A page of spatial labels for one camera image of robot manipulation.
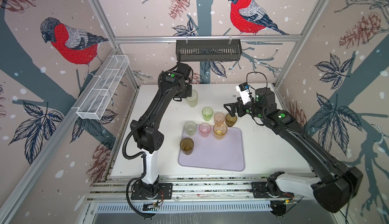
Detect dark amber textured glass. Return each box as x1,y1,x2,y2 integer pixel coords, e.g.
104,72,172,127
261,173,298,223
225,113,238,127

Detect tall pale green glass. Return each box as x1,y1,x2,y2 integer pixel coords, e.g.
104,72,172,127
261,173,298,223
185,89,198,108

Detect yellow faceted glass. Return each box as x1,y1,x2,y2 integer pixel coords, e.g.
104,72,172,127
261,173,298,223
213,123,228,140

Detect pink faceted glass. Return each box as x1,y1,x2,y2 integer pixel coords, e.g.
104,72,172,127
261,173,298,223
199,123,212,138

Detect pale green short glass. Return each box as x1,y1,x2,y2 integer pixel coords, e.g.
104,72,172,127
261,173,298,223
184,121,197,136

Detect olive amber textured glass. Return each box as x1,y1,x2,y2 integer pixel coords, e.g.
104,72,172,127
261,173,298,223
180,138,194,155

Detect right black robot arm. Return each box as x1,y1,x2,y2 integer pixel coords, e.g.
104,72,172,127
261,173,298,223
224,84,363,213

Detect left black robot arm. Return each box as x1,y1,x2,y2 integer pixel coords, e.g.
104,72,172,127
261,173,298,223
122,62,193,199

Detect lavender plastic tray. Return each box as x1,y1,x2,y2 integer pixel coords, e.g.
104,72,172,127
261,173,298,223
178,127,245,171

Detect pale pink textured glass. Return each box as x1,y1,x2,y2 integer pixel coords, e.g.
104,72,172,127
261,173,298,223
214,112,225,124

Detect small bright green glass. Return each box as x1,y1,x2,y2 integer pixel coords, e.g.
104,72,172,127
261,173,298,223
202,107,214,121

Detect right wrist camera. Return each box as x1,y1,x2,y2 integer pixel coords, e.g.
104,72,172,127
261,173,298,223
236,82,253,105

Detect black hanging wire basket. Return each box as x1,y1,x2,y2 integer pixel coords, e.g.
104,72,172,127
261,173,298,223
176,39,242,62

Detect aluminium front rail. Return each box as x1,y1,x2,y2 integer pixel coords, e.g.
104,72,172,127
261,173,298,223
86,175,338,203

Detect white mesh wall shelf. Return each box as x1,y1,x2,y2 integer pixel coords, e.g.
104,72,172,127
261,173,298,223
77,55,129,120

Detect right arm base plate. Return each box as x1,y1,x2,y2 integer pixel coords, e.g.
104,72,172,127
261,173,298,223
250,181,294,198

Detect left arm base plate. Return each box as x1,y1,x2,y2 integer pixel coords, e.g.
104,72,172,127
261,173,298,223
130,182,173,200

